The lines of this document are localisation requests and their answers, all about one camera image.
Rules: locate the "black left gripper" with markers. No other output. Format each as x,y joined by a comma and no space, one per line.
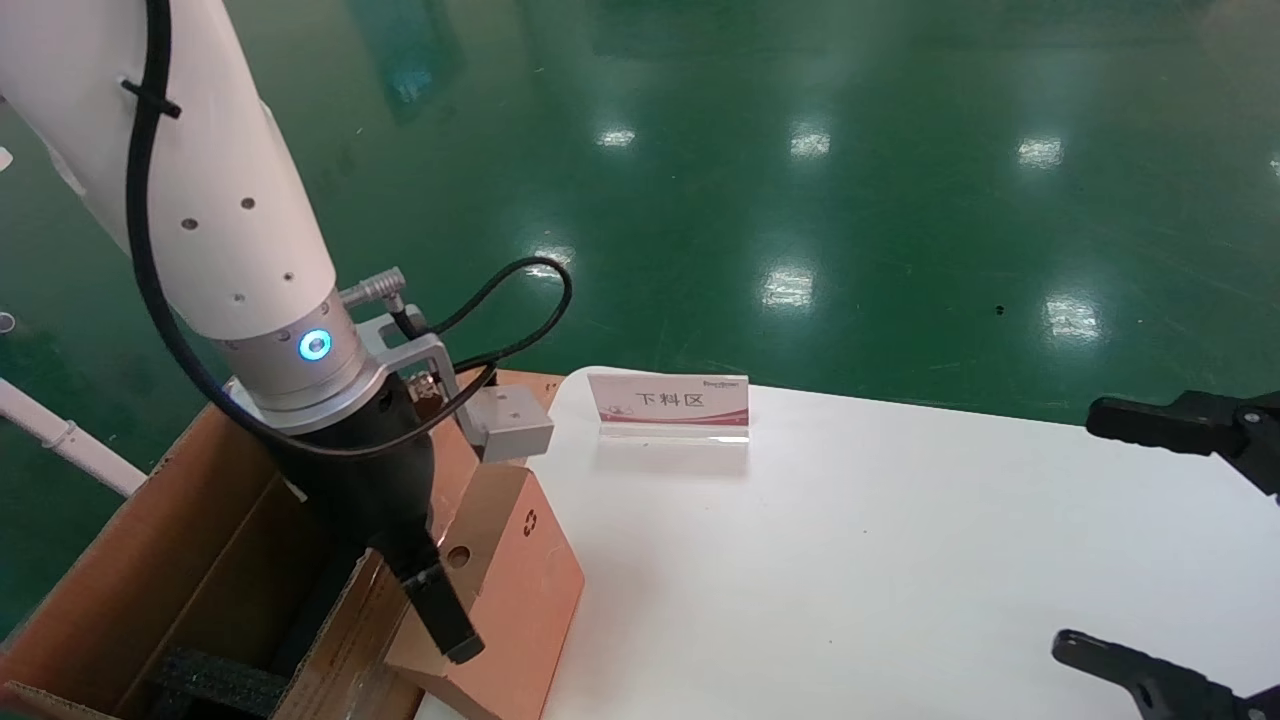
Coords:
370,470

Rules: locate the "small cardboard box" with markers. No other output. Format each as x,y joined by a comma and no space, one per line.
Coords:
520,600

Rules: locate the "white pipe stand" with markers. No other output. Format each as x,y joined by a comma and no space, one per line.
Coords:
70,440

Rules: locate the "black foam insert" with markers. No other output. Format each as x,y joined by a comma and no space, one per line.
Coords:
220,688

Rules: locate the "acrylic sign with Chinese text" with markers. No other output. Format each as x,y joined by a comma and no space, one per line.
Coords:
665,400

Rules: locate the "large cardboard box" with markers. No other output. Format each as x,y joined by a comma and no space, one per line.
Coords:
180,560

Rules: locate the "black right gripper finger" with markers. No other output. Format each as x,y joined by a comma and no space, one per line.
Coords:
1170,690
1200,425

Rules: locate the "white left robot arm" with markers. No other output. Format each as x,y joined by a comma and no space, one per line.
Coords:
220,150

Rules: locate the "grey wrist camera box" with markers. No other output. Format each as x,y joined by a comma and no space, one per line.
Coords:
510,425

